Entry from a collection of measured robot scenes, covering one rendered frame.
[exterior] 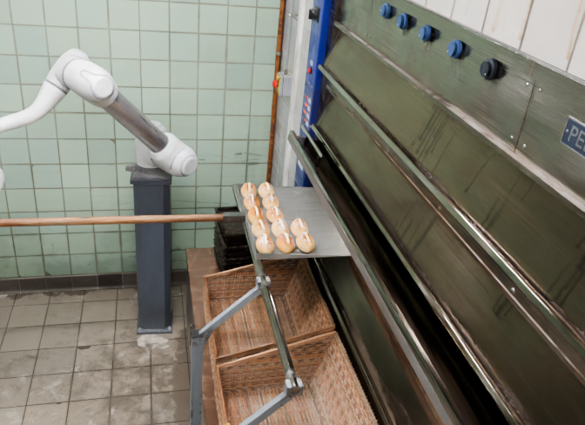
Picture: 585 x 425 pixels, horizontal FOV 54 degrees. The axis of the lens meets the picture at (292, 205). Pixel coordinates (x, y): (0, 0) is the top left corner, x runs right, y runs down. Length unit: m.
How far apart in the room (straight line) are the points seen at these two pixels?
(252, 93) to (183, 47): 0.46
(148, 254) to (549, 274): 2.42
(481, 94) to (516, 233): 0.35
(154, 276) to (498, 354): 2.30
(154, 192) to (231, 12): 1.04
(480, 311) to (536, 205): 0.31
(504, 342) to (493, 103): 0.52
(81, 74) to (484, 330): 1.76
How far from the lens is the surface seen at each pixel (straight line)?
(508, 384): 1.34
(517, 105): 1.31
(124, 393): 3.25
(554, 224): 1.21
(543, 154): 1.23
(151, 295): 3.40
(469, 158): 1.45
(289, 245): 2.11
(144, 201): 3.08
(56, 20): 3.29
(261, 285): 1.98
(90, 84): 2.41
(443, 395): 1.32
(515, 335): 1.34
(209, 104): 3.39
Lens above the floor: 2.34
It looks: 28 degrees down
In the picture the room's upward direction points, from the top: 6 degrees clockwise
